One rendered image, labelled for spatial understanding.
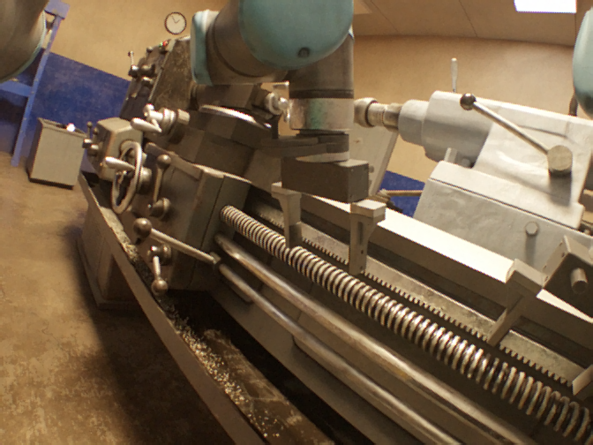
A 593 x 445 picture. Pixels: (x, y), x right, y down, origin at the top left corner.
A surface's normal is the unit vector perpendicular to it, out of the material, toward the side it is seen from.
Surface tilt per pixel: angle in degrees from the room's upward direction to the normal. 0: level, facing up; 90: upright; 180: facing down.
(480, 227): 90
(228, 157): 90
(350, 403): 90
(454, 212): 90
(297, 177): 114
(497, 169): 66
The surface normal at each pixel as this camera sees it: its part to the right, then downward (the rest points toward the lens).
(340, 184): -0.73, 0.25
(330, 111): 0.22, 0.33
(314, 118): -0.25, 0.34
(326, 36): 0.44, 0.38
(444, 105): -0.64, -0.22
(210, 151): 0.65, 0.34
